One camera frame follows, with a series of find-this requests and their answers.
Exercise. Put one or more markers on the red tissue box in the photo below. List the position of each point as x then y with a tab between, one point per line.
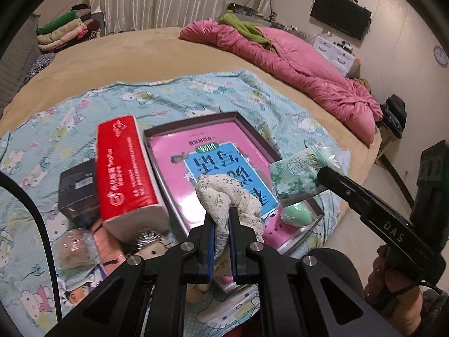
122	168

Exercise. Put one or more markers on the small black box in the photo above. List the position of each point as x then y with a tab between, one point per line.
77	189

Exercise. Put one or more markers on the floral white cloth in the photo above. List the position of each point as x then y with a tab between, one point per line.
224	189

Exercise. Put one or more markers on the grey quilted headboard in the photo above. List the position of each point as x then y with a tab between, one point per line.
14	70

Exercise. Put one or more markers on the cartoon cat printed blanket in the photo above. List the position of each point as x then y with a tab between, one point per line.
210	94

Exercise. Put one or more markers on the black bag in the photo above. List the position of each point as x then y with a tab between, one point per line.
394	116

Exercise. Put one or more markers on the cartoon printed packet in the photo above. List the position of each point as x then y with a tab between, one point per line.
84	288

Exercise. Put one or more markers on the cluttered dressing table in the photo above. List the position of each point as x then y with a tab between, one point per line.
242	8

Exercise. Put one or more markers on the green cloth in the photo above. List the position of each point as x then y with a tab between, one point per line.
245	28

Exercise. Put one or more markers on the round beige bed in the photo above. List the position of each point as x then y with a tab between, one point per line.
122	52

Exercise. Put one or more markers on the small doll with silver hair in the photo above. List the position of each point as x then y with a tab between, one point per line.
152	244

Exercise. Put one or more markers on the person's right hand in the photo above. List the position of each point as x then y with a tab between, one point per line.
396	298

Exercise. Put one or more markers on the shallow dark-rimmed box tray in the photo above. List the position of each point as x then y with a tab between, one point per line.
196	121

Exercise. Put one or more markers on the white drawer cabinet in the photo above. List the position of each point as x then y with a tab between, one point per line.
333	54

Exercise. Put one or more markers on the stack of folded clothes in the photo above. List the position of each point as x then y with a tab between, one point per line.
63	31

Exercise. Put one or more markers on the round wall clock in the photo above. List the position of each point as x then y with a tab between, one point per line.
441	55

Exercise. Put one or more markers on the black wall television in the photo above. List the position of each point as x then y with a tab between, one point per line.
340	14

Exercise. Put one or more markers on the pink quilt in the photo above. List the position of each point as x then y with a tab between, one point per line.
308	77

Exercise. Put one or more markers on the green floral tissue pack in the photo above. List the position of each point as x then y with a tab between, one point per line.
294	175

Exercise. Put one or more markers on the brown plush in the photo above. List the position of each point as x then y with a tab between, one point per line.
75	252

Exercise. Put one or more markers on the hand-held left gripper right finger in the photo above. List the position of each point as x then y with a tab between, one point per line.
233	252

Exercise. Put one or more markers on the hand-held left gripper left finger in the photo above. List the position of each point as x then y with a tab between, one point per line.
210	252

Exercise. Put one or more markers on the white framed table mirror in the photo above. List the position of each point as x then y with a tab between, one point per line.
261	3

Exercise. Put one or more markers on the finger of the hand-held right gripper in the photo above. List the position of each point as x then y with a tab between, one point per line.
343	189

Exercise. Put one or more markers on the dark patterned cloth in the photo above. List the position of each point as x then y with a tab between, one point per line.
40	66

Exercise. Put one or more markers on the pink book with blue label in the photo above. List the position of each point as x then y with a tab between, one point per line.
168	161

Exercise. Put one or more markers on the green egg-shaped sponge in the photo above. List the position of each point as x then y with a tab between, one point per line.
296	214

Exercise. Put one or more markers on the pink soft item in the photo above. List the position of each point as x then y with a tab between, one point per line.
108	252

